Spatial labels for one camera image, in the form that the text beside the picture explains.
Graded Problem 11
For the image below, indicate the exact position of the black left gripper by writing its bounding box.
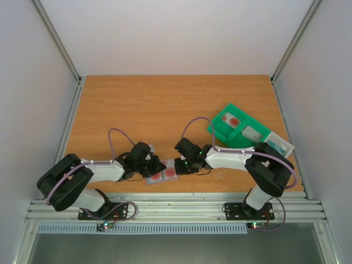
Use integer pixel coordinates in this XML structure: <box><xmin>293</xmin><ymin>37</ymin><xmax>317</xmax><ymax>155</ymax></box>
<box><xmin>135</xmin><ymin>155</ymin><xmax>167</xmax><ymax>178</ymax></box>

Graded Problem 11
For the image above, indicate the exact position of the red white credit card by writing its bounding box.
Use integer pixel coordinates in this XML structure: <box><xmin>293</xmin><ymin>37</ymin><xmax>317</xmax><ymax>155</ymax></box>
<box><xmin>147</xmin><ymin>173</ymin><xmax>164</xmax><ymax>184</ymax></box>
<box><xmin>163</xmin><ymin>159</ymin><xmax>177</xmax><ymax>180</ymax></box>

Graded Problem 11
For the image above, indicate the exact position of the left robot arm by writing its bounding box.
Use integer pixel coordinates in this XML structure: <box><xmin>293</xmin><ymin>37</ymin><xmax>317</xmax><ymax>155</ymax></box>
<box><xmin>36</xmin><ymin>142</ymin><xmax>167</xmax><ymax>219</ymax></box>

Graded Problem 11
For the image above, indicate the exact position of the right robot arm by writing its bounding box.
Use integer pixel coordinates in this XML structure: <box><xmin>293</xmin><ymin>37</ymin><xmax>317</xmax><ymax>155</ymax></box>
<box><xmin>174</xmin><ymin>137</ymin><xmax>294</xmax><ymax>219</ymax></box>

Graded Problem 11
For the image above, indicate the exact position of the red white cards stack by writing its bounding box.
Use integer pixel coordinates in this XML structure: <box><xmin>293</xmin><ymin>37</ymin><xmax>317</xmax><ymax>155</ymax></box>
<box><xmin>222</xmin><ymin>112</ymin><xmax>241</xmax><ymax>129</ymax></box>

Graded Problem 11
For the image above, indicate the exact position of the teal cards stack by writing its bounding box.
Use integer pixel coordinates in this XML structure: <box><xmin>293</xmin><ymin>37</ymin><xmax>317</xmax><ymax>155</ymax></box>
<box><xmin>267</xmin><ymin>140</ymin><xmax>286</xmax><ymax>156</ymax></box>

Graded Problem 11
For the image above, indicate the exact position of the green bin far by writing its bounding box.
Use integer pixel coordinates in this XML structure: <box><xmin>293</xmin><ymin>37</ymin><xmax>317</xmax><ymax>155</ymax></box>
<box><xmin>212</xmin><ymin>103</ymin><xmax>248</xmax><ymax>149</ymax></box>

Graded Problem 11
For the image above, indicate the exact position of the green bin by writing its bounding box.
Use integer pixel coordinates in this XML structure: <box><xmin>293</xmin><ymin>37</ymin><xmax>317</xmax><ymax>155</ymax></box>
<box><xmin>212</xmin><ymin>103</ymin><xmax>248</xmax><ymax>149</ymax></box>
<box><xmin>234</xmin><ymin>117</ymin><xmax>271</xmax><ymax>149</ymax></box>

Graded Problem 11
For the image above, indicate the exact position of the green bin middle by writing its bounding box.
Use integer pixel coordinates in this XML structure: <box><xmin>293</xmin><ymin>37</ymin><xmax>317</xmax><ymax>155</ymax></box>
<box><xmin>234</xmin><ymin>117</ymin><xmax>271</xmax><ymax>149</ymax></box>

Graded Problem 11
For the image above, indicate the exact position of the left controller board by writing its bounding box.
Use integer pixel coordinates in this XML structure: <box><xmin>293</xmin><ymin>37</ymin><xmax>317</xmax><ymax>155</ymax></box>
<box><xmin>96</xmin><ymin>223</ymin><xmax>114</xmax><ymax>232</ymax></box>

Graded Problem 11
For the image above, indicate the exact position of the controller board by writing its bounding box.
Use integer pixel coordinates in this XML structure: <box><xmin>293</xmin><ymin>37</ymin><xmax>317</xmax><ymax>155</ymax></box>
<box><xmin>96</xmin><ymin>223</ymin><xmax>114</xmax><ymax>232</ymax></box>
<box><xmin>247</xmin><ymin>222</ymin><xmax>267</xmax><ymax>229</ymax></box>

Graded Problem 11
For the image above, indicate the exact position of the right controller board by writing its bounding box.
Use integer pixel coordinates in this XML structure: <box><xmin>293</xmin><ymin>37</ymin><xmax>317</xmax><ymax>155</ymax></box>
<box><xmin>247</xmin><ymin>222</ymin><xmax>267</xmax><ymax>229</ymax></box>

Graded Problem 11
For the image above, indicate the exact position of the white translucent bin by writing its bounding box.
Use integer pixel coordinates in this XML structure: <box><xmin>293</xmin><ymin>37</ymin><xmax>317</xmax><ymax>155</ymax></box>
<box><xmin>264</xmin><ymin>131</ymin><xmax>295</xmax><ymax>158</ymax></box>

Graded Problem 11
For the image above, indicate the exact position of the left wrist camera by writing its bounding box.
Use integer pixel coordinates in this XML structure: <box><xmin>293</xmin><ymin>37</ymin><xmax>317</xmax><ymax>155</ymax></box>
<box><xmin>149</xmin><ymin>145</ymin><xmax>155</xmax><ymax>153</ymax></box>

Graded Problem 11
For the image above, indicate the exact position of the aluminium table edge rail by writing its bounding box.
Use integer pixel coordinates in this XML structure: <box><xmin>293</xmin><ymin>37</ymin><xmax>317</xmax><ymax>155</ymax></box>
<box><xmin>25</xmin><ymin>192</ymin><xmax>327</xmax><ymax>223</ymax></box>

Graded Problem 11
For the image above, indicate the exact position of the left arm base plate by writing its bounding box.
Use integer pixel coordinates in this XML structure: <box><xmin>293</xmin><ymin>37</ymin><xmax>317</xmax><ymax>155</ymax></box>
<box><xmin>78</xmin><ymin>202</ymin><xmax>129</xmax><ymax>221</ymax></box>

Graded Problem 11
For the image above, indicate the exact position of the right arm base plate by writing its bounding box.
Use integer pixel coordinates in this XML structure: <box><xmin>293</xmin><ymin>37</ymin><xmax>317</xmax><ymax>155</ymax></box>
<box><xmin>222</xmin><ymin>202</ymin><xmax>275</xmax><ymax>221</ymax></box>

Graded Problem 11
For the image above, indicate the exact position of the aluminium corner post left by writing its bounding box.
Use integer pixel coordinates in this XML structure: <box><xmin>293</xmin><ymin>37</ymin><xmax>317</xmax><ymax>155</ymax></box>
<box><xmin>31</xmin><ymin>0</ymin><xmax>83</xmax><ymax>85</ymax></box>

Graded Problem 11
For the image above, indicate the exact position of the aluminium corner post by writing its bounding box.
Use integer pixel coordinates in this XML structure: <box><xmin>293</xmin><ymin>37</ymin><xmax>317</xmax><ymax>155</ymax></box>
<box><xmin>270</xmin><ymin>0</ymin><xmax>322</xmax><ymax>83</ymax></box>
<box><xmin>31</xmin><ymin>0</ymin><xmax>83</xmax><ymax>85</ymax></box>

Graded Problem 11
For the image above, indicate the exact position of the grey slotted cable duct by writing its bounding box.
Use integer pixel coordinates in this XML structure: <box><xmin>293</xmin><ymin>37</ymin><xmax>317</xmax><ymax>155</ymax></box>
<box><xmin>37</xmin><ymin>223</ymin><xmax>248</xmax><ymax>235</ymax></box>

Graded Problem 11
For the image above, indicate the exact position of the aluminium corner post right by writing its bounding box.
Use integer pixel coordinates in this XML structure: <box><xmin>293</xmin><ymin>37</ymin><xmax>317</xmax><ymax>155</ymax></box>
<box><xmin>270</xmin><ymin>0</ymin><xmax>322</xmax><ymax>83</ymax></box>

